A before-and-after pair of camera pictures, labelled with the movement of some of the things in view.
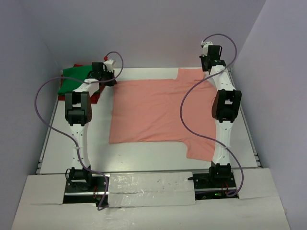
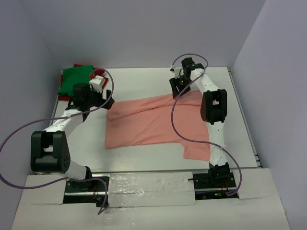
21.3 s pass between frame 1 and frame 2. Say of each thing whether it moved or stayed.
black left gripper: moved
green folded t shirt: stayed
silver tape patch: stayed
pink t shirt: moved
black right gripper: moved
